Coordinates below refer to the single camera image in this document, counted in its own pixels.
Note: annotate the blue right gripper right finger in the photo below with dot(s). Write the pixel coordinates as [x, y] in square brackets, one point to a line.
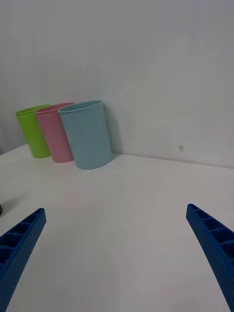
[217, 248]

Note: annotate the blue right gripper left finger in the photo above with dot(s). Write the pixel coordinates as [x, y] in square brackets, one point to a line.
[22, 246]

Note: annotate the green plastic bin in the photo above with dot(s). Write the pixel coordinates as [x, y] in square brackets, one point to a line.
[34, 136]

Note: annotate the pink plastic bin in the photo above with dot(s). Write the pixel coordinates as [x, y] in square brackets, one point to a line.
[57, 141]

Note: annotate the pale blue plastic bin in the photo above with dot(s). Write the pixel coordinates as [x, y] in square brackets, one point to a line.
[89, 139]

